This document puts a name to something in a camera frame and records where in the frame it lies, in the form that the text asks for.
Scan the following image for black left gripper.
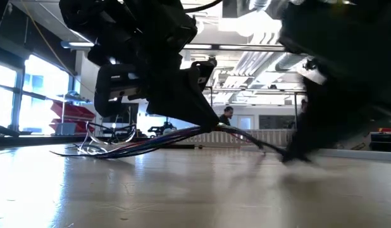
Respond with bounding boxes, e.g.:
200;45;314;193
59;0;220;132

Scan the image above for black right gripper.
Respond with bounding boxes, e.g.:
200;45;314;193
279;0;391;163

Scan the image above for white slotted cable duct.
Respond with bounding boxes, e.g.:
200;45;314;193
176;129;294;148

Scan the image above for multicoloured wire bundle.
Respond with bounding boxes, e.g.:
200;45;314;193
49;123;288;161

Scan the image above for black computer monitor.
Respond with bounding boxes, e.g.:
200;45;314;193
102;103;139;127

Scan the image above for clear safety glasses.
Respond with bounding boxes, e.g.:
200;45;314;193
84;122;138;146

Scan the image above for red storage bin rack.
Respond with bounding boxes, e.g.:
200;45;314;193
49;101;97;136

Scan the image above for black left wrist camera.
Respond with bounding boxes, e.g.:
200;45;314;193
94;65;147;118

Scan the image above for black aluminium table frame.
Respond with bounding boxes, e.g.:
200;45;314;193
0;122;196;149

